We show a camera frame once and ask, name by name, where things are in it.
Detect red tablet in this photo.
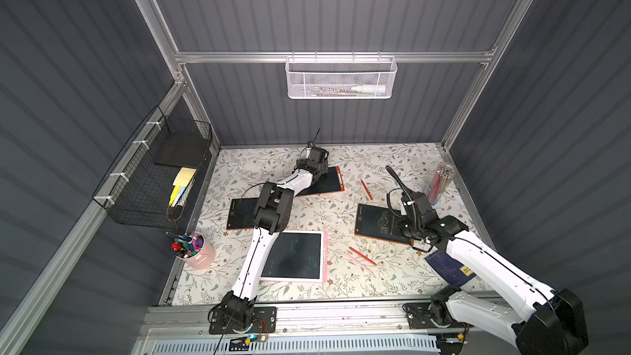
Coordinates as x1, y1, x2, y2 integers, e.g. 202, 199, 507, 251
354, 204, 411, 245
226, 198, 258, 230
297, 166, 345, 197

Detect red stylus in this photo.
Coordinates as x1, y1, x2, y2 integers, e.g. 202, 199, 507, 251
360, 179, 374, 201
349, 247, 377, 266

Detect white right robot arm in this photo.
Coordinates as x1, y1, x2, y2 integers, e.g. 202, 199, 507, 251
397, 187, 589, 354

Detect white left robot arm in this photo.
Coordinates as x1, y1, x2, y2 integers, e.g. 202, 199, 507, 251
215, 142, 329, 331

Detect pink stylus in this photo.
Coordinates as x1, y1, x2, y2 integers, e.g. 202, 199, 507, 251
343, 253, 374, 275

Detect pink white writing tablet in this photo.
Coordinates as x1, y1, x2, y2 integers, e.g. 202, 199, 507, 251
261, 231, 326, 283

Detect clear cup of pencils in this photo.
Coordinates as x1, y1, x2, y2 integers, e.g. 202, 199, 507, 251
425, 162, 456, 205

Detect dark blue notebook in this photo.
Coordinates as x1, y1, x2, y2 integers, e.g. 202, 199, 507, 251
425, 251, 476, 287

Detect white marker in basket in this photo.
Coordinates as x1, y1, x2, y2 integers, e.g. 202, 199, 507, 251
351, 85, 387, 95

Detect yellow sticky notes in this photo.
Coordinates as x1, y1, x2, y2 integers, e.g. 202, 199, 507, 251
169, 168, 197, 207

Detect pink cup of markers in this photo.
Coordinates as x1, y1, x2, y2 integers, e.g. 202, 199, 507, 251
165, 231, 216, 270

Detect white wire mesh basket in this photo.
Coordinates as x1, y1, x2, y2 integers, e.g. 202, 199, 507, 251
284, 54, 398, 100

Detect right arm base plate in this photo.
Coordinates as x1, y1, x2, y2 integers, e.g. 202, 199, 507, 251
403, 302, 465, 330

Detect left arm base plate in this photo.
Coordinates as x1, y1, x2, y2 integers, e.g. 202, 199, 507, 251
208, 307, 278, 335

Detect black wire wall basket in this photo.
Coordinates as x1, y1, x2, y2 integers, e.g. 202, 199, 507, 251
93, 108, 213, 231

